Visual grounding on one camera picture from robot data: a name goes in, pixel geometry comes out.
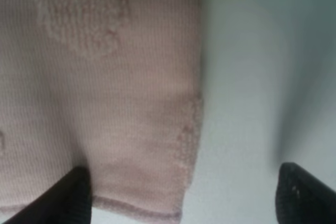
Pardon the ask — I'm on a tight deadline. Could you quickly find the pink towel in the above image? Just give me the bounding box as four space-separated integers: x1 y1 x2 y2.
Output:
1 0 202 223

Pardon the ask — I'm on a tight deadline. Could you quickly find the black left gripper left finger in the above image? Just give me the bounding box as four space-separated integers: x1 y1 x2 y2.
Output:
6 167 92 224

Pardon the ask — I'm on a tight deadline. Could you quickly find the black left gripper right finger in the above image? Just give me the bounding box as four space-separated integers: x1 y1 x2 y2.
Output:
275 163 335 223

